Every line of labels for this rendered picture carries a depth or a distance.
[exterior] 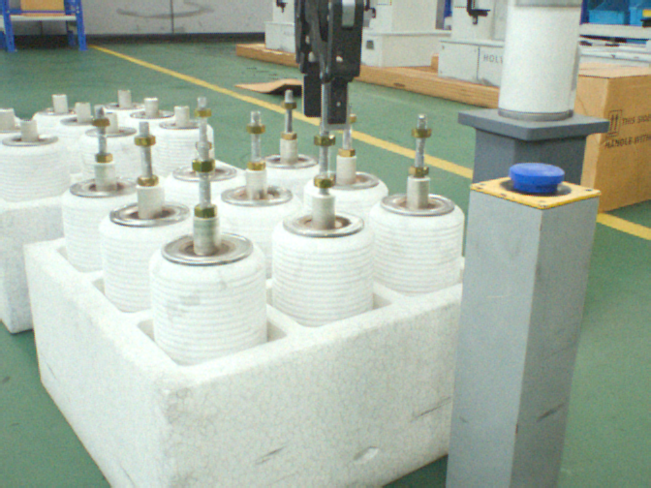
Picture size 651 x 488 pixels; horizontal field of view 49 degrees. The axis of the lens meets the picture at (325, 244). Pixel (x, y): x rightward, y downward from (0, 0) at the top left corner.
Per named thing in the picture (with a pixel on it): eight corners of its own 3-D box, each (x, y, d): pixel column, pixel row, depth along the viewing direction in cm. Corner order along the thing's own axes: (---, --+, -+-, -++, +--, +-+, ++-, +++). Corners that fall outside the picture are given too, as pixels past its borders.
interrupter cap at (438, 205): (365, 210, 71) (365, 203, 71) (402, 195, 77) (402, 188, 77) (433, 225, 67) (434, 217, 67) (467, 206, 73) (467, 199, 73)
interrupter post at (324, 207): (323, 222, 67) (324, 189, 66) (341, 228, 66) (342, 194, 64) (304, 228, 65) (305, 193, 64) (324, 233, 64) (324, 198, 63)
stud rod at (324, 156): (331, 203, 65) (332, 120, 62) (323, 205, 64) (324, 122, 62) (325, 200, 65) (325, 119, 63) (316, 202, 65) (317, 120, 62)
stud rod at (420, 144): (411, 189, 71) (415, 114, 69) (418, 188, 72) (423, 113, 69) (417, 191, 71) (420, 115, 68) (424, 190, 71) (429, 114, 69)
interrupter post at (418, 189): (400, 209, 72) (402, 177, 71) (412, 203, 73) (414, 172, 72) (421, 213, 70) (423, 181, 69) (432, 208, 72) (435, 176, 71)
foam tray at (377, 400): (304, 307, 108) (304, 194, 102) (503, 428, 79) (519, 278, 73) (41, 382, 86) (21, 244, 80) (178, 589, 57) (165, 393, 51)
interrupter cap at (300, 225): (323, 211, 71) (323, 204, 70) (381, 228, 66) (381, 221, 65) (265, 228, 65) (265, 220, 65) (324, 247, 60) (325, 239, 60)
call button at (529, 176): (530, 184, 57) (532, 159, 56) (572, 196, 54) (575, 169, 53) (496, 192, 55) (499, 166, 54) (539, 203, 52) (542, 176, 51)
